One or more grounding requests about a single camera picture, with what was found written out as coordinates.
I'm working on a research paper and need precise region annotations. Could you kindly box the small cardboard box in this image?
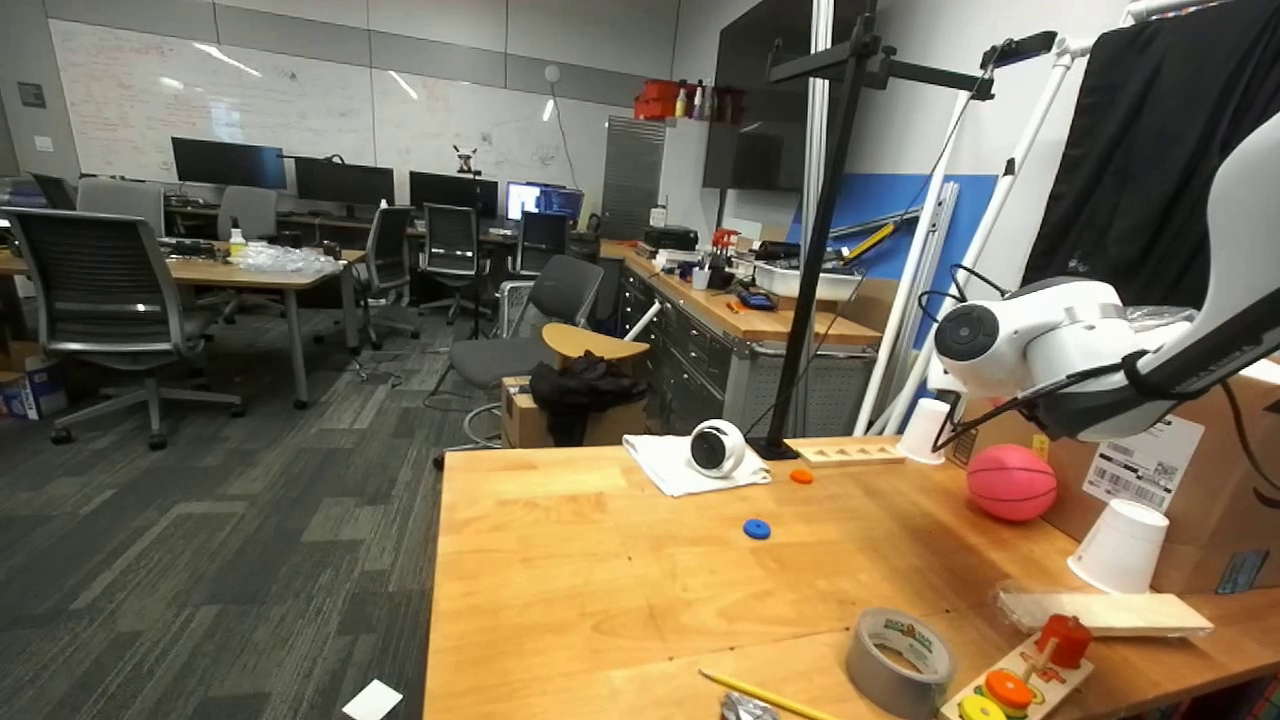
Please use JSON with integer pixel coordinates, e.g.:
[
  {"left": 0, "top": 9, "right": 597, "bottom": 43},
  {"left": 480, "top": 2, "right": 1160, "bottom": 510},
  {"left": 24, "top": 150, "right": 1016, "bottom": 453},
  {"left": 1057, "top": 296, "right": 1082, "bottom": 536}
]
[{"left": 496, "top": 372, "right": 552, "bottom": 447}]

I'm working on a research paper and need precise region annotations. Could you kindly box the pink mini basketball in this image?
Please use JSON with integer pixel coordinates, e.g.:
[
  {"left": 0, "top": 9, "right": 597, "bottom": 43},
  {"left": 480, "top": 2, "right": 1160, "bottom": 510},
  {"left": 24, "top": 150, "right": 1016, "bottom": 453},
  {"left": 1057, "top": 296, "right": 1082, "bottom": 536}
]
[{"left": 962, "top": 438, "right": 1065, "bottom": 528}]

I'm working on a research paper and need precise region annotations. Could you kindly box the long wooden workbench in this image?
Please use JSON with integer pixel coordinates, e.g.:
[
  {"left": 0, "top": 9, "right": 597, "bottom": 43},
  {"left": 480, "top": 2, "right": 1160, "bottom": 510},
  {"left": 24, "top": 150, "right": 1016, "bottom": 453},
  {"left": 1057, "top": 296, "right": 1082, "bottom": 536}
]
[{"left": 597, "top": 237, "right": 885, "bottom": 437}]

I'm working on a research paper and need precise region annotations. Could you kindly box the black computer monitor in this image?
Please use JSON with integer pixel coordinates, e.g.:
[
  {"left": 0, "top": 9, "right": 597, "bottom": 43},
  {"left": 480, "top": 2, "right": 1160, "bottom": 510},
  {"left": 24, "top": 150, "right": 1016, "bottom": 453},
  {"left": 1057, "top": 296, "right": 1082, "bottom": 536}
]
[
  {"left": 288, "top": 150, "right": 397, "bottom": 211},
  {"left": 402, "top": 168, "right": 501, "bottom": 220},
  {"left": 169, "top": 133, "right": 288, "bottom": 191}
]

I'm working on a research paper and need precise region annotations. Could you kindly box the large cardboard shipping box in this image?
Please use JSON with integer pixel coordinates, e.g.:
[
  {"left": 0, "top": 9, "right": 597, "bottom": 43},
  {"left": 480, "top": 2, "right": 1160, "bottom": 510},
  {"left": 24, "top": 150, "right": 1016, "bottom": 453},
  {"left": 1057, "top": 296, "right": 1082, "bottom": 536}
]
[{"left": 976, "top": 372, "right": 1280, "bottom": 599}]

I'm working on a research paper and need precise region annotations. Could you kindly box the black camera stand pole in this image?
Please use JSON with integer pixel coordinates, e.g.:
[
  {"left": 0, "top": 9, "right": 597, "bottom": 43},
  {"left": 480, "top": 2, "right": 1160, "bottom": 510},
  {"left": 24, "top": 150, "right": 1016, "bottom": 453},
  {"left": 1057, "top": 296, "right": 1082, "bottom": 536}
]
[{"left": 755, "top": 0, "right": 994, "bottom": 459}]

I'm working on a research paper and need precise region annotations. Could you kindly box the black curtain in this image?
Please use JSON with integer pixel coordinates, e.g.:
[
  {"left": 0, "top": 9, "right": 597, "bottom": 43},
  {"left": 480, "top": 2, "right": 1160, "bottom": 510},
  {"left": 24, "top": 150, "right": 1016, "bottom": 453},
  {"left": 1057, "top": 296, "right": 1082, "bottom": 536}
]
[{"left": 1018, "top": 0, "right": 1280, "bottom": 312}]

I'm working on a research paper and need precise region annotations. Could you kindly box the wooden strip with holes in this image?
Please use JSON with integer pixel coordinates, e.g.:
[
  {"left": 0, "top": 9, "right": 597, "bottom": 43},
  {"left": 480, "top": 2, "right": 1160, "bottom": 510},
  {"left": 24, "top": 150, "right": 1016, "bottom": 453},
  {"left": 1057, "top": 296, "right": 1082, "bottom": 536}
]
[{"left": 779, "top": 431, "right": 907, "bottom": 466}]

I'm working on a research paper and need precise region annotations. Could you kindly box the red cylinder stacking block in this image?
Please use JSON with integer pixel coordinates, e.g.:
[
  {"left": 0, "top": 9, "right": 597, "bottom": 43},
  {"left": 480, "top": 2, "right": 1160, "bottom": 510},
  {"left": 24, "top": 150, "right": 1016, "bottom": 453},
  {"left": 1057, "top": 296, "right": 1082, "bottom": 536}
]
[{"left": 1034, "top": 610, "right": 1090, "bottom": 672}]

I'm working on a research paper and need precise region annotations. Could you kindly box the orange stacking disc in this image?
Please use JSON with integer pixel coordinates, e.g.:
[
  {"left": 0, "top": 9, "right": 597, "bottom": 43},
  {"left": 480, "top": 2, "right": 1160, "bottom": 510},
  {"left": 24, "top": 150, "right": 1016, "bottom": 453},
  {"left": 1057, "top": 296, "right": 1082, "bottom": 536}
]
[{"left": 979, "top": 667, "right": 1032, "bottom": 710}]

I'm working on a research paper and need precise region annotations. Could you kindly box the red storage box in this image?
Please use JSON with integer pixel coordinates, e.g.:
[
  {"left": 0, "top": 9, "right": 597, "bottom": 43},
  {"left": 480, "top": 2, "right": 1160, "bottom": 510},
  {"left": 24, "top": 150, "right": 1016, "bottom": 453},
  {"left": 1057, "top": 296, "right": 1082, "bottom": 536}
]
[{"left": 627, "top": 77, "right": 685, "bottom": 126}]

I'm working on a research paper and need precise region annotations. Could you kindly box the dark padded office chair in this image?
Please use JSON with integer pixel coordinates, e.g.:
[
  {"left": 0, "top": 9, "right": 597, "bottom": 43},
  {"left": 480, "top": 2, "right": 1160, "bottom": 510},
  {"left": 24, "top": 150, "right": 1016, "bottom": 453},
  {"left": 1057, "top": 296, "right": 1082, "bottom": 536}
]
[{"left": 428, "top": 251, "right": 607, "bottom": 405}]

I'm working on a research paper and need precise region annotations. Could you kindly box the grey mesh office chair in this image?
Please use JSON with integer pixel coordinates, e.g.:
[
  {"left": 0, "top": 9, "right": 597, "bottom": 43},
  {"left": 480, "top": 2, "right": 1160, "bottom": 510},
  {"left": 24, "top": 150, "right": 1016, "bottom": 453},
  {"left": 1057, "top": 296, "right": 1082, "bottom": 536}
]
[{"left": 5, "top": 204, "right": 248, "bottom": 453}]

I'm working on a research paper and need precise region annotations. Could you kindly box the grey duct tape roll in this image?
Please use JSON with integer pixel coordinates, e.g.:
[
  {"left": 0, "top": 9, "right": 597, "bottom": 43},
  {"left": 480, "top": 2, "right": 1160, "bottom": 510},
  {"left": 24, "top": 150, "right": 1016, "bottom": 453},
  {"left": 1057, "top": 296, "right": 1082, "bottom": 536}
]
[{"left": 844, "top": 605, "right": 959, "bottom": 720}]

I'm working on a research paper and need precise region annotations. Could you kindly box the long white foam tray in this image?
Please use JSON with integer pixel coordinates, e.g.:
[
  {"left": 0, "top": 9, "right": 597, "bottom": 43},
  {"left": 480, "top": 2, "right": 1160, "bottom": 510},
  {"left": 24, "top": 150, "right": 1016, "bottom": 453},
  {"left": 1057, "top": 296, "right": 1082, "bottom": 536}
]
[{"left": 994, "top": 583, "right": 1216, "bottom": 638}]

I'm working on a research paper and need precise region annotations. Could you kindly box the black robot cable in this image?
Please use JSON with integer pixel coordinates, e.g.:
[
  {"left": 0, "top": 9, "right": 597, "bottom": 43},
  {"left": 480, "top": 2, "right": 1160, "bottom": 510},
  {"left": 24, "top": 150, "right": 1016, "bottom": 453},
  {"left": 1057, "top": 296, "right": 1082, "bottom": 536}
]
[{"left": 916, "top": 261, "right": 1280, "bottom": 510}]

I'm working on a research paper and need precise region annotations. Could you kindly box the white tripod stand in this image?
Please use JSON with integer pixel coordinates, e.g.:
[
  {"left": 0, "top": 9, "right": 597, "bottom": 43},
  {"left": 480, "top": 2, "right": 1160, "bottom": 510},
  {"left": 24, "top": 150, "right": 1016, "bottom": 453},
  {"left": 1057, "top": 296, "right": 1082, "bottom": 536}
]
[{"left": 853, "top": 27, "right": 1090, "bottom": 438}]

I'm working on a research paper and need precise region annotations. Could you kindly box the white paper scrap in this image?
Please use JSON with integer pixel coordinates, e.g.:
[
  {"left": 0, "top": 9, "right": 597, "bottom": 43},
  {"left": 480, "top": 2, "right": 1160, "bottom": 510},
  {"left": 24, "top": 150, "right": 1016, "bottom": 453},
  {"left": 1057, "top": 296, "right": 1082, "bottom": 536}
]
[{"left": 336, "top": 674, "right": 402, "bottom": 720}]

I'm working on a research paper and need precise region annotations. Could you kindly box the black office chair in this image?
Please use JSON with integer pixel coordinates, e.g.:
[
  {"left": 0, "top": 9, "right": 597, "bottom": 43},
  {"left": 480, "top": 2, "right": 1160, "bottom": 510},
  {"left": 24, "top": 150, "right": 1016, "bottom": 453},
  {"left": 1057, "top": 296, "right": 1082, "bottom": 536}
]
[
  {"left": 355, "top": 201, "right": 418, "bottom": 351},
  {"left": 412, "top": 201, "right": 496, "bottom": 325}
]

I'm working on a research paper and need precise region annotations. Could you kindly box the blue wall board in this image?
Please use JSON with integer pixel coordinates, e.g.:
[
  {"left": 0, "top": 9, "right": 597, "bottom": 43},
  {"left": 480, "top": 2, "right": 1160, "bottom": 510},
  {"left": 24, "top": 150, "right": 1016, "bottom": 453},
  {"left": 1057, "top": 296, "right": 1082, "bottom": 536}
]
[{"left": 795, "top": 170, "right": 998, "bottom": 405}]

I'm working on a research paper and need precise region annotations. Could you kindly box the wooden office desk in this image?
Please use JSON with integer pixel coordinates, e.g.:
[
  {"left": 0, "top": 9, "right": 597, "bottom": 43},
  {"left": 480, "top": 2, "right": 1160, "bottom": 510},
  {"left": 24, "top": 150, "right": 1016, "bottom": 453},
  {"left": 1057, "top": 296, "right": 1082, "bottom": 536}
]
[{"left": 159, "top": 246, "right": 352, "bottom": 410}]

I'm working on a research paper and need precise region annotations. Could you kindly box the white paper cup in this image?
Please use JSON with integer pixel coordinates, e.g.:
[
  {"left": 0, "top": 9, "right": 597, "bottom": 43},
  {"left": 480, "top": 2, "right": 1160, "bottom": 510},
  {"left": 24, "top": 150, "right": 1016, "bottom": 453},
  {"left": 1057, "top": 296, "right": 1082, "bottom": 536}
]
[
  {"left": 1065, "top": 494, "right": 1177, "bottom": 596},
  {"left": 895, "top": 396, "right": 951, "bottom": 466}
]

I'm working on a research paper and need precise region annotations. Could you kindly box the wooden peg stacking board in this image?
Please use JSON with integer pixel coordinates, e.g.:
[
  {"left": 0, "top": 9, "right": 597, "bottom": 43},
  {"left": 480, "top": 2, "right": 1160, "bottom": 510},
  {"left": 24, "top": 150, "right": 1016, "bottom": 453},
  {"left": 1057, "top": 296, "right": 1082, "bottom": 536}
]
[{"left": 936, "top": 629, "right": 1094, "bottom": 720}]

